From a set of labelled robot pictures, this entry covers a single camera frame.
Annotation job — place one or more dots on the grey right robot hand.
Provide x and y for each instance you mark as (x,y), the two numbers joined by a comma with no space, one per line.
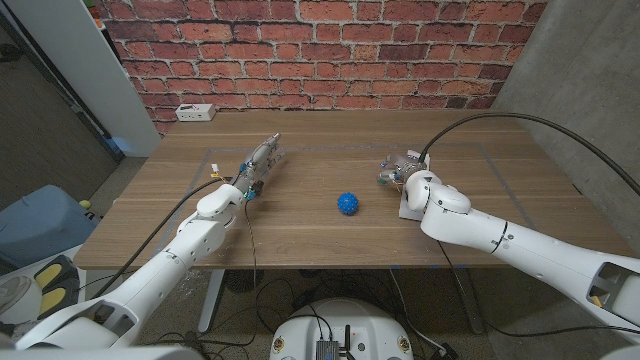
(402,165)

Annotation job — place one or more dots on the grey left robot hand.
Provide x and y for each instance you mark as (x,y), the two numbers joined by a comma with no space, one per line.
(257,167)

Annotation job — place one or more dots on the white receipt paper strip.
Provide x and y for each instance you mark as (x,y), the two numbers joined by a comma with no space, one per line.
(407,214)

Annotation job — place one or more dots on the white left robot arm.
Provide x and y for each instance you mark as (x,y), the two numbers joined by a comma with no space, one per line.
(165,265)

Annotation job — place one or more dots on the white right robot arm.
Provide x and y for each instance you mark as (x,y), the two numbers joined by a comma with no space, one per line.
(525,245)

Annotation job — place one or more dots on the blue spiky ball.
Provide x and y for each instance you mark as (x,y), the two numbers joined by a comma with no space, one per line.
(348,204)

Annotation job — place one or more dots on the small yellow-green ball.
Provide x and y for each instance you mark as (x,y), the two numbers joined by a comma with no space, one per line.
(85,204)

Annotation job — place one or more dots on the white power strip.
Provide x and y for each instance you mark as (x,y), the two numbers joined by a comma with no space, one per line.
(195,112)

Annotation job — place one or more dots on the red brick printed backdrop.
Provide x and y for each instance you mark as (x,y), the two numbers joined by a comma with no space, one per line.
(320,50)

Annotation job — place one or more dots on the white table leg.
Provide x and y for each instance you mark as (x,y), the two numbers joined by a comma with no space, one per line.
(212,300)

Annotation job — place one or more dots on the grey table leg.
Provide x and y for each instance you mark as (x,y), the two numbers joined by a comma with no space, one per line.
(470,300)

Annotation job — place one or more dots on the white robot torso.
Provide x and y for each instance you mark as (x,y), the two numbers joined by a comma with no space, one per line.
(345,325)

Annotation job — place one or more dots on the blue plastic bin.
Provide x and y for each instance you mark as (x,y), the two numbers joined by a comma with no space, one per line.
(40,225)

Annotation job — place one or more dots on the black and yellow pedal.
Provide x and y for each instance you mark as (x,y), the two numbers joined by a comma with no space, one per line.
(57,285)

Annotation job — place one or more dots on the white round device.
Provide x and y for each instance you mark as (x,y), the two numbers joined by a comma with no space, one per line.
(17,300)

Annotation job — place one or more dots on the white wall panel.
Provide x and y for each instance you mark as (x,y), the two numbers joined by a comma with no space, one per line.
(95,75)

